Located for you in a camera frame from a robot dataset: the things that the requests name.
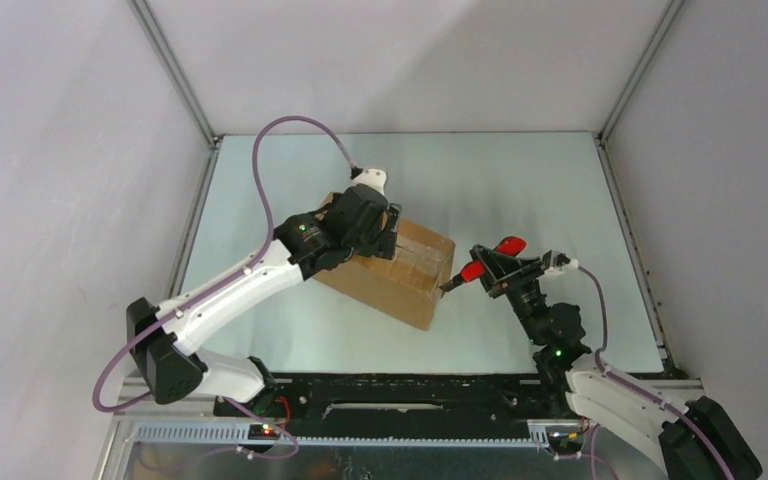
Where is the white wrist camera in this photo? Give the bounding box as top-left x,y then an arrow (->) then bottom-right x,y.
350,167 -> 388,195
544,253 -> 580,277

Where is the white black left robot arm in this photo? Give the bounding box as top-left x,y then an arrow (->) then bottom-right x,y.
126,185 -> 402,417

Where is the aluminium right corner post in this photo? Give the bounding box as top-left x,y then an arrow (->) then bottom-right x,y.
597,0 -> 687,143

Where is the red black utility knife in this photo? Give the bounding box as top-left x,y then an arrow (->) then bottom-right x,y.
439,236 -> 527,293

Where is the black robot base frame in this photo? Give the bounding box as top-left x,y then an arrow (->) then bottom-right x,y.
158,357 -> 677,460

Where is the aluminium left corner post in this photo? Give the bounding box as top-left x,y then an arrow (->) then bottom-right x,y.
128,0 -> 219,149

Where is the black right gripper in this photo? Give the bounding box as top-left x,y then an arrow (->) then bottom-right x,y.
470,246 -> 547,347

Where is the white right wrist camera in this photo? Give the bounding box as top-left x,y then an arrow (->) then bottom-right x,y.
544,253 -> 580,277

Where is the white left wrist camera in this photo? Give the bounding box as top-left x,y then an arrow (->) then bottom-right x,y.
350,167 -> 388,195

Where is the brown cardboard express box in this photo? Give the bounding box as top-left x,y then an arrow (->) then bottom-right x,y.
314,219 -> 456,331

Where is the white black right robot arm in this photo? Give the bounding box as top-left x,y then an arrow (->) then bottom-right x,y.
455,245 -> 763,479

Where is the aluminium corner post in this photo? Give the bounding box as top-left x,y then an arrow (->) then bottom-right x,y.
128,0 -> 219,149
597,0 -> 687,143

